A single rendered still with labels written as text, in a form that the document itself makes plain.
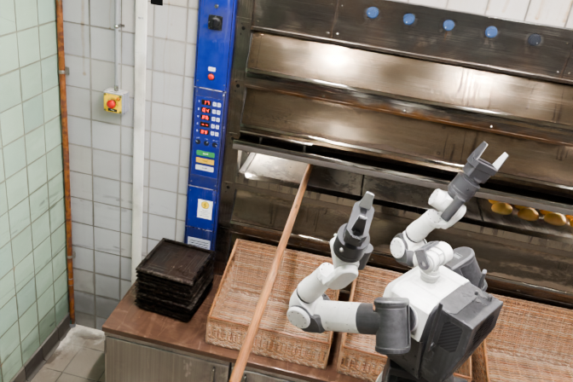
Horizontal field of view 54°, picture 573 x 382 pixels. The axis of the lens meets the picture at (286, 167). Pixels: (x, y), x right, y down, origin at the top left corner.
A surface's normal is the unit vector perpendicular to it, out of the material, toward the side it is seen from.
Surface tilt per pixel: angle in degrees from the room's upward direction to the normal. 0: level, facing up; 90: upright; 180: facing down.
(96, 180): 90
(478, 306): 0
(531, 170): 70
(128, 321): 0
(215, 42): 90
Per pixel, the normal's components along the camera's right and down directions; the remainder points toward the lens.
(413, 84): -0.13, 0.07
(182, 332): 0.13, -0.90
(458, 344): -0.70, 0.22
